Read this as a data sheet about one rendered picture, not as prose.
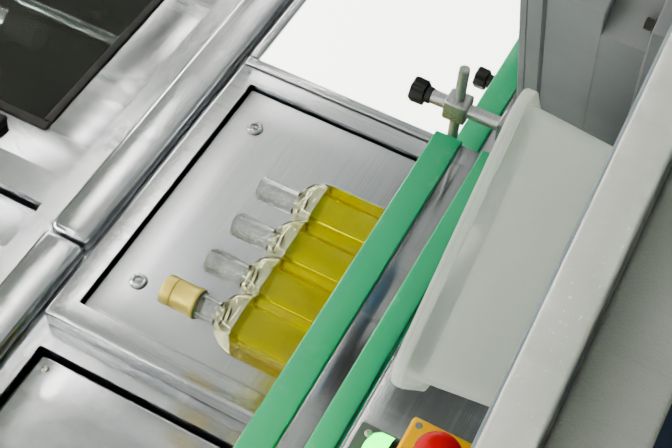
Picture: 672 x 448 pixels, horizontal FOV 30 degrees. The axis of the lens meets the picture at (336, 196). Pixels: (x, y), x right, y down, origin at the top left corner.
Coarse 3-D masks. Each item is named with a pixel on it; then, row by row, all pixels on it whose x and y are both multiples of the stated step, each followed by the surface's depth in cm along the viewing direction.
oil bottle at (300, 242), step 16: (288, 224) 141; (304, 224) 141; (272, 240) 140; (288, 240) 139; (304, 240) 139; (320, 240) 139; (336, 240) 139; (288, 256) 138; (304, 256) 138; (320, 256) 138; (336, 256) 138; (352, 256) 138; (320, 272) 137; (336, 272) 137
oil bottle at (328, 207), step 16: (304, 192) 144; (320, 192) 143; (336, 192) 143; (304, 208) 142; (320, 208) 142; (336, 208) 142; (352, 208) 142; (368, 208) 142; (320, 224) 141; (336, 224) 140; (352, 224) 141; (368, 224) 141; (352, 240) 140
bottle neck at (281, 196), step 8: (264, 184) 145; (272, 184) 145; (280, 184) 146; (256, 192) 145; (264, 192) 145; (272, 192) 145; (280, 192) 145; (288, 192) 145; (296, 192) 145; (264, 200) 146; (272, 200) 145; (280, 200) 145; (288, 200) 144; (280, 208) 145; (288, 208) 144
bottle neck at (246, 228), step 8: (240, 216) 143; (248, 216) 143; (232, 224) 142; (240, 224) 142; (248, 224) 142; (256, 224) 142; (264, 224) 142; (232, 232) 143; (240, 232) 142; (248, 232) 142; (256, 232) 141; (264, 232) 141; (248, 240) 142; (256, 240) 142; (264, 240) 141; (264, 248) 142
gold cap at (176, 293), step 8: (168, 280) 136; (176, 280) 136; (184, 280) 137; (168, 288) 136; (176, 288) 136; (184, 288) 136; (192, 288) 136; (200, 288) 136; (160, 296) 136; (168, 296) 136; (176, 296) 135; (184, 296) 135; (192, 296) 135; (168, 304) 136; (176, 304) 135; (184, 304) 135; (192, 304) 135; (184, 312) 136
